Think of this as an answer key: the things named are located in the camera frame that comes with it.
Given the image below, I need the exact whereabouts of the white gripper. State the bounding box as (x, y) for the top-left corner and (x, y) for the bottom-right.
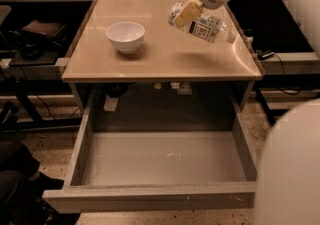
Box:
(173, 0), (229, 28)

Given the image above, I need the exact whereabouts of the clear plastic bottle with label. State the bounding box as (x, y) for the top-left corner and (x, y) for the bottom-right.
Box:
(168, 3), (236, 43)

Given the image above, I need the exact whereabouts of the grey cabinet with beige top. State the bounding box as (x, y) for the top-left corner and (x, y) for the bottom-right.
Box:
(60, 0), (264, 113)

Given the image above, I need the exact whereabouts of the open grey drawer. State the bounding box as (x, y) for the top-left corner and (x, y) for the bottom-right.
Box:
(44, 88), (256, 213)

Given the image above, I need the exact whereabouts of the white ceramic bowl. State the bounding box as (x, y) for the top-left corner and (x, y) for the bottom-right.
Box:
(106, 22), (145, 54)

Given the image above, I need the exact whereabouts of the person's dark leg and shoe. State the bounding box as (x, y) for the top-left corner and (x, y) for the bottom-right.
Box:
(0, 141), (79, 225)

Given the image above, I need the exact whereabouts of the small black device with cable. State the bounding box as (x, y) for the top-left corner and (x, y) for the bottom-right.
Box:
(257, 50), (275, 61)

